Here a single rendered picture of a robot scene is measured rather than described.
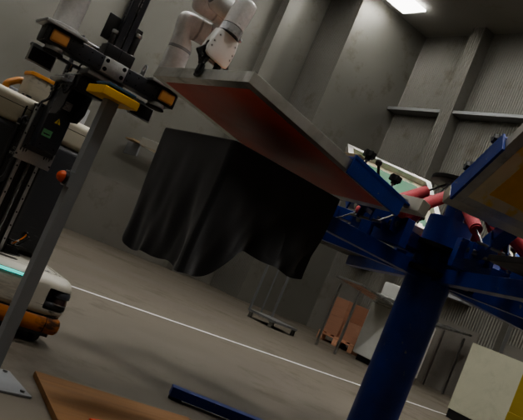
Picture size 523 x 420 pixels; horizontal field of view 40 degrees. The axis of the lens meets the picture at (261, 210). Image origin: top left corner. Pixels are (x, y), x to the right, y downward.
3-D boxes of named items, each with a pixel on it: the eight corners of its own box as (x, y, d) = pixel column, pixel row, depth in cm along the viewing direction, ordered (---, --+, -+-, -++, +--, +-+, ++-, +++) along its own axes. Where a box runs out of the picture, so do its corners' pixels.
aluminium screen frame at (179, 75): (248, 82, 204) (255, 71, 205) (152, 75, 250) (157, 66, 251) (396, 213, 251) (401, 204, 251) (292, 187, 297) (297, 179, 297)
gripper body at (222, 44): (233, 42, 237) (216, 70, 236) (212, 22, 231) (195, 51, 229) (246, 42, 231) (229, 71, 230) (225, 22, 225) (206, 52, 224)
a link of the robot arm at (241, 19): (222, -3, 241) (242, 15, 246) (206, 22, 239) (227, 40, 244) (246, -8, 228) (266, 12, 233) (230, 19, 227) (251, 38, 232)
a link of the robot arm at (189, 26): (162, 45, 285) (178, 9, 286) (191, 61, 290) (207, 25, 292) (169, 42, 276) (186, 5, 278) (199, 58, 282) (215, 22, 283)
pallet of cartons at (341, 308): (399, 372, 1201) (415, 330, 1208) (347, 352, 1128) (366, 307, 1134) (362, 354, 1277) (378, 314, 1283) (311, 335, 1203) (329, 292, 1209)
